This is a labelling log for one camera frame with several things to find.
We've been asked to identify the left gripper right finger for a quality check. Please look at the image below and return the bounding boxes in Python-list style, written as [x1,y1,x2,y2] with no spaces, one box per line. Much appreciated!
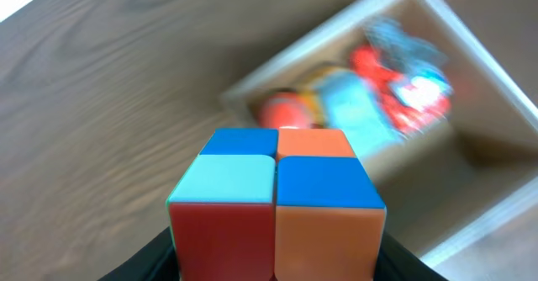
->
[373,231,447,281]

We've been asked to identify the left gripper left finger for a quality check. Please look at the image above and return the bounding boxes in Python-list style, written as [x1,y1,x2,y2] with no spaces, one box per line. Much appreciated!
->
[98,227,180,281]

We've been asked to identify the multicoloured puzzle cube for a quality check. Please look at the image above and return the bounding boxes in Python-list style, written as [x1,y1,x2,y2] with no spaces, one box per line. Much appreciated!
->
[166,129,387,281]

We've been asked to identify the grey and yellow toy car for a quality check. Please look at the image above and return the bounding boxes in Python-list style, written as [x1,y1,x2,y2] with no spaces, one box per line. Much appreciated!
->
[296,65,403,158]

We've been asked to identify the red toy truck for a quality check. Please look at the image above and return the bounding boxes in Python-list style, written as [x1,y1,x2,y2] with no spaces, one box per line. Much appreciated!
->
[350,18,453,135]

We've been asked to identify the red and white ball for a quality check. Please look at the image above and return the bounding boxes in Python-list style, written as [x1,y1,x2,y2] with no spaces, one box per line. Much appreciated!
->
[257,91,314,129]

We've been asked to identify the white open cardboard box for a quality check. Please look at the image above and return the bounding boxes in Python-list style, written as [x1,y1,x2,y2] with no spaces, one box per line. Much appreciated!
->
[222,0,537,267]

